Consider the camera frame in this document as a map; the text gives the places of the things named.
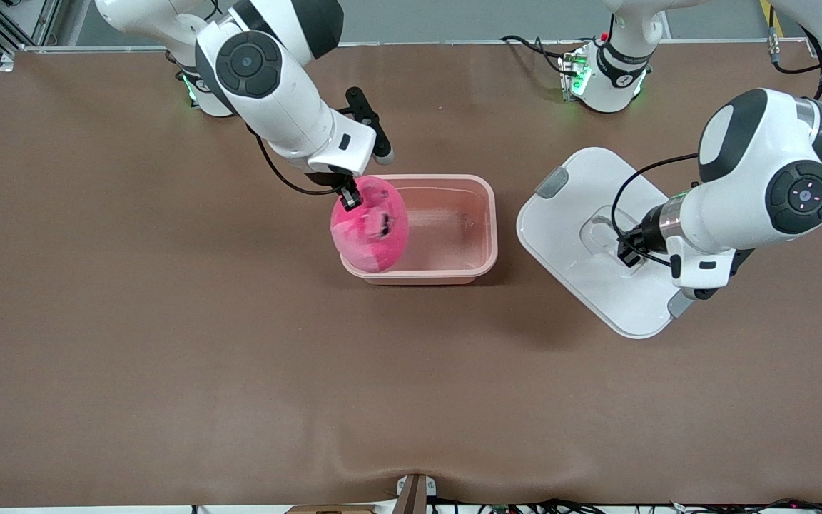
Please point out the pink plush toy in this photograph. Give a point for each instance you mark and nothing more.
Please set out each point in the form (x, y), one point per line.
(368, 250)

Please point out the aluminium frame profile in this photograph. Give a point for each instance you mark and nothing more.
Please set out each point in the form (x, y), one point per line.
(43, 21)

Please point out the pink plastic box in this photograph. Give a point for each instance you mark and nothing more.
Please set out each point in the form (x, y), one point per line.
(454, 228)

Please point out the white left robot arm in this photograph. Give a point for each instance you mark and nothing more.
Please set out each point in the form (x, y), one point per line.
(739, 143)

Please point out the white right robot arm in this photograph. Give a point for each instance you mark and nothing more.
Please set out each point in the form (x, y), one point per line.
(275, 107)

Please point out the brown table mat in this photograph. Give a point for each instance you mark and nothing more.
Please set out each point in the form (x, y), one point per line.
(411, 392)

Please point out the silver table edge rail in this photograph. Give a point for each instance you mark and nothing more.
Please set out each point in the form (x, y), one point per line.
(454, 43)

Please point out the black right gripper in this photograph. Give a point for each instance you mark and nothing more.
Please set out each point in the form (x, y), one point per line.
(340, 183)

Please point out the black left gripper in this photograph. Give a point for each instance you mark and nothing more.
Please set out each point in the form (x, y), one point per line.
(643, 235)

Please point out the white box lid grey latches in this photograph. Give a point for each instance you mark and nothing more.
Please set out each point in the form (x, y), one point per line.
(582, 285)

